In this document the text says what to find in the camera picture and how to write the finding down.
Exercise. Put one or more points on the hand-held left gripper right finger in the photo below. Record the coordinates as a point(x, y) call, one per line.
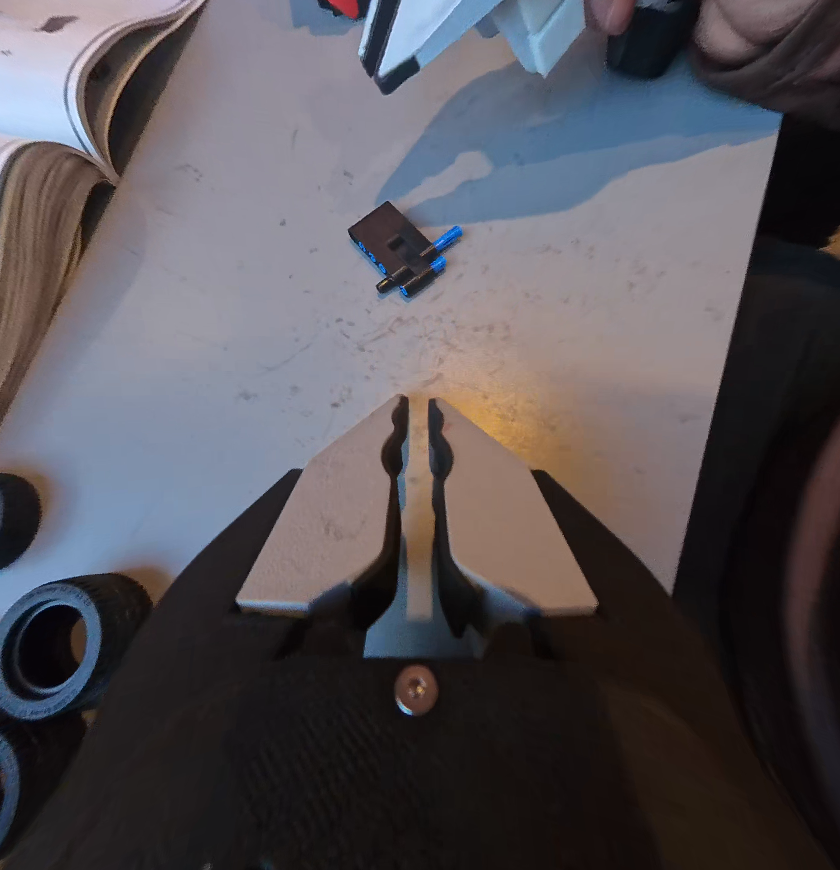
point(515, 544)

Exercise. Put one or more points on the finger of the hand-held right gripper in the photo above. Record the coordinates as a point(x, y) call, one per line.
point(433, 27)
point(380, 27)

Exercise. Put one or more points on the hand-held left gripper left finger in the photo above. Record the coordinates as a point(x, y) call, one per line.
point(325, 537)

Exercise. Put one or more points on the black toy brick assembly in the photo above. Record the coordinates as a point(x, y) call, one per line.
point(386, 238)

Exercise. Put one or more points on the person's right forearm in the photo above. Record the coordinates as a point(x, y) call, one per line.
point(800, 81)

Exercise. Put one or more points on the white desk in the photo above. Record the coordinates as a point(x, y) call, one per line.
point(223, 306)

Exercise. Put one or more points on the person's right hand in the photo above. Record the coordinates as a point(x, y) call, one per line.
point(746, 27)

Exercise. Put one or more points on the red toy car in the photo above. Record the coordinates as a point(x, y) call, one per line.
point(345, 7)

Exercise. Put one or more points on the open instruction book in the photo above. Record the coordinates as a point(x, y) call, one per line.
point(39, 238)

